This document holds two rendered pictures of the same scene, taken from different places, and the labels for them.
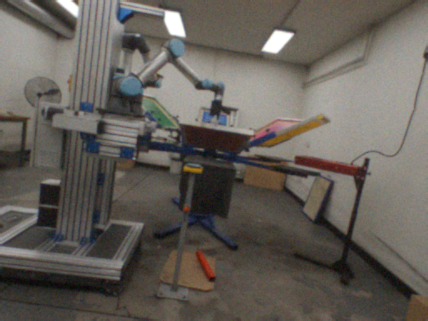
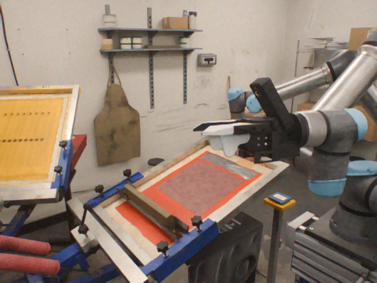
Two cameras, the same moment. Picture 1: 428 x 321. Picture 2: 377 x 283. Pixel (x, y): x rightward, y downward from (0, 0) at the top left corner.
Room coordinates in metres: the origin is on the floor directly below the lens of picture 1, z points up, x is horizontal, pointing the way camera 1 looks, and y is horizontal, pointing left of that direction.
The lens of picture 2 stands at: (3.38, 1.11, 1.83)
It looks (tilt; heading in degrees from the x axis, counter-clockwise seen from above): 18 degrees down; 234
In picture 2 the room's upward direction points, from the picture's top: straight up
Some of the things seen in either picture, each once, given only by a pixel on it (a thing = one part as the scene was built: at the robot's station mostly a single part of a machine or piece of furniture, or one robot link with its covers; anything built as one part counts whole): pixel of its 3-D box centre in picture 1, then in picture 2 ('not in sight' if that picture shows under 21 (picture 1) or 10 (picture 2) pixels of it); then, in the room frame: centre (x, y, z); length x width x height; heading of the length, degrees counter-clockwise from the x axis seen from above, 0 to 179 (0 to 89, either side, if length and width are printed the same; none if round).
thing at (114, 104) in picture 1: (119, 104); not in sight; (1.97, 0.71, 1.31); 0.15 x 0.15 x 0.10
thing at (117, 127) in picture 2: not in sight; (117, 115); (2.11, -1.93, 1.06); 0.53 x 0.07 x 1.05; 2
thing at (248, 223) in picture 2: (210, 161); (199, 221); (2.53, 0.04, 0.95); 0.48 x 0.44 x 0.01; 2
